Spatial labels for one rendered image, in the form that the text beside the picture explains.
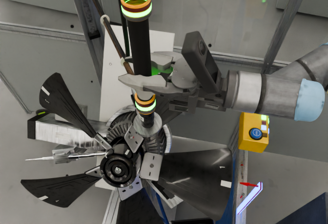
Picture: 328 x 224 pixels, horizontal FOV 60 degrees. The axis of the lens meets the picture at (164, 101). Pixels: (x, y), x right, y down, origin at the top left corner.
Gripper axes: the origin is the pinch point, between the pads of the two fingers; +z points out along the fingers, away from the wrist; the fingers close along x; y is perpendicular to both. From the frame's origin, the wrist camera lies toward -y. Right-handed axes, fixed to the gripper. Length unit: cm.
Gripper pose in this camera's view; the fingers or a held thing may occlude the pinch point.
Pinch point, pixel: (127, 67)
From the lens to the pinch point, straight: 54.4
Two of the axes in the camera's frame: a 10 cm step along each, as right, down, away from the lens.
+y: 0.0, 5.6, 8.3
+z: -9.8, -1.6, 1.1
